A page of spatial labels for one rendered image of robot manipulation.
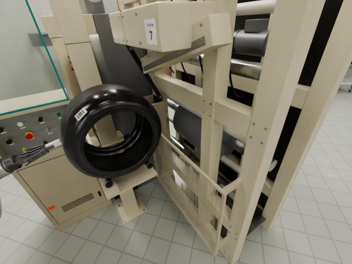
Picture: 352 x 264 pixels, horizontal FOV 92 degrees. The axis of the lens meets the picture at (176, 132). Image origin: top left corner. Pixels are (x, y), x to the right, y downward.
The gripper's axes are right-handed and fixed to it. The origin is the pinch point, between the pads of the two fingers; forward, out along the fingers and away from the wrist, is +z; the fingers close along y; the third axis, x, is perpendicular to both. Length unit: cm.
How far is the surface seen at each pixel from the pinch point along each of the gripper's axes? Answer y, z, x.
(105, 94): -6.4, 33.2, -16.9
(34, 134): 56, -20, 14
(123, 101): -11.2, 39.0, -11.7
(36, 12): 437, 21, -79
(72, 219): 51, -43, 111
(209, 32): -45, 68, -37
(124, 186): -8, 19, 46
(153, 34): -31, 54, -39
